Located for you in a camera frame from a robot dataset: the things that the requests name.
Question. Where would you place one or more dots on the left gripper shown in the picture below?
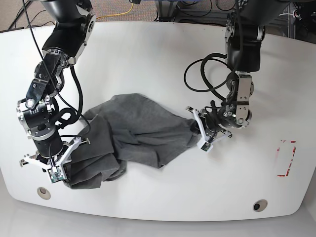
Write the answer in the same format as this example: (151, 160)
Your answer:
(210, 121)

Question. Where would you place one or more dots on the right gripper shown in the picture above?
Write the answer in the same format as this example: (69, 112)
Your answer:
(50, 147)

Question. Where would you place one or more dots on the grey t-shirt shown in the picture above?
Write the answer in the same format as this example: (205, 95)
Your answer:
(128, 127)

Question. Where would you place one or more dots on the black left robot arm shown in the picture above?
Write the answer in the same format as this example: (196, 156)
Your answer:
(245, 31)

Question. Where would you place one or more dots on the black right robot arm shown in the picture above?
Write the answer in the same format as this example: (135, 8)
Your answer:
(38, 112)

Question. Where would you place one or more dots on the red tape rectangle marking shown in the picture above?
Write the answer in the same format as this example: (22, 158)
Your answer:
(284, 157)

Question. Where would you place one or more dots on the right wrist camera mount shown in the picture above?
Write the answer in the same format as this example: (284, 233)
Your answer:
(54, 164)

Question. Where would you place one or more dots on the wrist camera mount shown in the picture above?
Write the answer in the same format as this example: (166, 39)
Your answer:
(206, 142)
(54, 164)

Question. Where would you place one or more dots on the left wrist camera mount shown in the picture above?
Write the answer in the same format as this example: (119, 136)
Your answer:
(206, 142)

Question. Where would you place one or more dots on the left table cable grommet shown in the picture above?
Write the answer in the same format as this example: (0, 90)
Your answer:
(43, 193)

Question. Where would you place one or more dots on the table cable grommet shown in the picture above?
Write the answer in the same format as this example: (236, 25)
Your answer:
(43, 193)
(260, 205)

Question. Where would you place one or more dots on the right table cable grommet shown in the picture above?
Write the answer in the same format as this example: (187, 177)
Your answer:
(260, 205)

